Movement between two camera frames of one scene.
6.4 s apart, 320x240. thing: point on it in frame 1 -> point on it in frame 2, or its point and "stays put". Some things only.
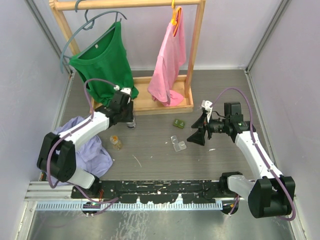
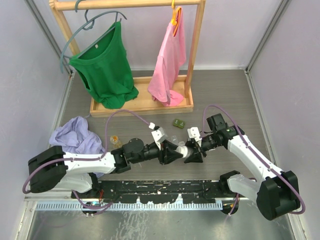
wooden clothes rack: (144, 103) stays put
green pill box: (180, 123) stays put
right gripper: (198, 136) -> (195, 157)
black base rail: (152, 191) stays put
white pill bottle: (131, 125) -> (182, 149)
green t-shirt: (105, 65) stays put
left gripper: (129, 118) -> (168, 152)
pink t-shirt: (171, 56) stays put
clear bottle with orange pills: (117, 145) stays put
